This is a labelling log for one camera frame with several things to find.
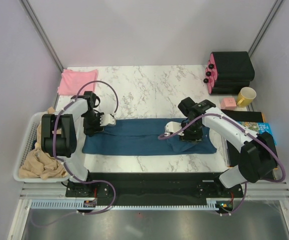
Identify beige t-shirt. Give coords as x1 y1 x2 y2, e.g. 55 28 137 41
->
18 107 68 180

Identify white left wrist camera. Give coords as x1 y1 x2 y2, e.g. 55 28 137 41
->
100 114 116 127

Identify white plastic basket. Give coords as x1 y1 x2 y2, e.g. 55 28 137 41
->
13 112 69 184

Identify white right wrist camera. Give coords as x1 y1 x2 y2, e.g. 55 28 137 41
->
164 121 182 135

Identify black pink drawer organizer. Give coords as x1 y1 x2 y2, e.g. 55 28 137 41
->
203 51 255 95

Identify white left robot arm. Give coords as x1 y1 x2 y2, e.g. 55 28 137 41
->
40 91 104 197

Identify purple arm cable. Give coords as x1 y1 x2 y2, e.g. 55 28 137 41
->
30 80 120 227
158 113 285 217

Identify pink folded t-shirt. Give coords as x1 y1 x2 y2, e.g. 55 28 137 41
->
57 69 99 96

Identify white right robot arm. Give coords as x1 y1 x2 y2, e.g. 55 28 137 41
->
178 97 278 197

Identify white slotted cable duct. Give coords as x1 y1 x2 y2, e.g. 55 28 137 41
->
30 198 223 211

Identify blue illustrated book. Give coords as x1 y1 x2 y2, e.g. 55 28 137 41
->
238 121 274 137

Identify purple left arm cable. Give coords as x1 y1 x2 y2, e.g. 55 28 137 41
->
30 80 120 227

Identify aluminium frame rail right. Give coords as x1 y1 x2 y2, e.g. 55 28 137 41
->
248 0 285 58

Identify yellow mug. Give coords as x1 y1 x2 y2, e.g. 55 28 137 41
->
236 87 257 108

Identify pink power socket cube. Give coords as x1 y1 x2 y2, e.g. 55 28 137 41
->
220 97 237 111

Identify aluminium frame rail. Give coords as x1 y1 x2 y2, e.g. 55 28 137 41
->
19 0 64 72
248 0 285 58

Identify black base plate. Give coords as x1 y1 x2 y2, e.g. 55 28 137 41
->
65 172 243 205

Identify blue t-shirt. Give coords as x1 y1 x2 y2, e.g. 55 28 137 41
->
82 118 217 156

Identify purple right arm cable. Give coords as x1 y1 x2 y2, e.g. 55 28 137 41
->
158 113 285 217

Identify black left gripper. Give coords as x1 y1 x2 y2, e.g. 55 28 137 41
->
81 110 105 138

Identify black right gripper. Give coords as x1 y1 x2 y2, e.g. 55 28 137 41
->
177 120 203 145

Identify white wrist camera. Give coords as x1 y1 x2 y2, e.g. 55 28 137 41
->
164 121 182 135
100 114 116 127

